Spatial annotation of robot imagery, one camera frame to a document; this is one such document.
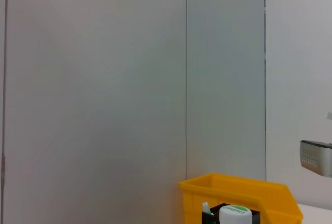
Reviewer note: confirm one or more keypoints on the green utility knife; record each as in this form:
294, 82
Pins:
206, 208

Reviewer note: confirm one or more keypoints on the clear green-label water bottle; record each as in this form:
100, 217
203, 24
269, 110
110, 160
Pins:
234, 215

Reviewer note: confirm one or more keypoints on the black mesh pen holder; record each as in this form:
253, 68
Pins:
212, 217

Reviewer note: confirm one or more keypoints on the yellow plastic storage bin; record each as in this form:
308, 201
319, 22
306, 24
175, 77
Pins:
275, 200

